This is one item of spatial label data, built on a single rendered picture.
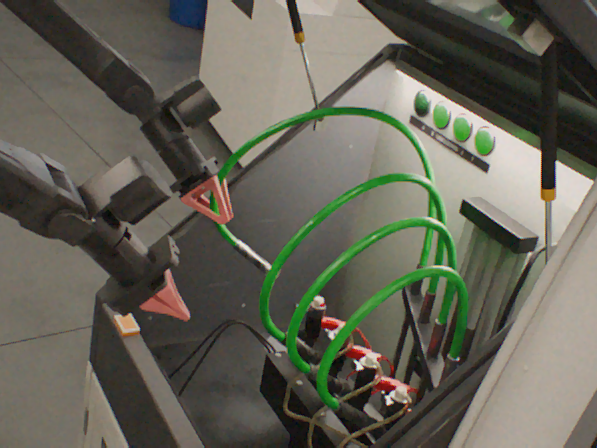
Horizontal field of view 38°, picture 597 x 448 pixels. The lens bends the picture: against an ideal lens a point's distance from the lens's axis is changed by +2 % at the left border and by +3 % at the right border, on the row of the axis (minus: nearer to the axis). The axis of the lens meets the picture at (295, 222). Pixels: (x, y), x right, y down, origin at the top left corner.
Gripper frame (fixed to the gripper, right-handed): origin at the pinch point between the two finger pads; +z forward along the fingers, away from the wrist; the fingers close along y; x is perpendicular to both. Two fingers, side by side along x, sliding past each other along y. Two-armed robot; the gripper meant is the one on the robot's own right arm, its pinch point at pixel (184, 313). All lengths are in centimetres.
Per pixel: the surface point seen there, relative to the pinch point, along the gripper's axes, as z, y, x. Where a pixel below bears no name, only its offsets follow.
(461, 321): 26.6, 28.0, -2.4
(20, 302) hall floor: 65, -103, 190
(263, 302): 10.7, 7.0, 7.1
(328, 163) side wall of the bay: 24, 25, 54
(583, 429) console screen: 26.1, 32.0, -28.1
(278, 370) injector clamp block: 30.8, -1.9, 18.6
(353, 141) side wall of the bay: 24, 31, 55
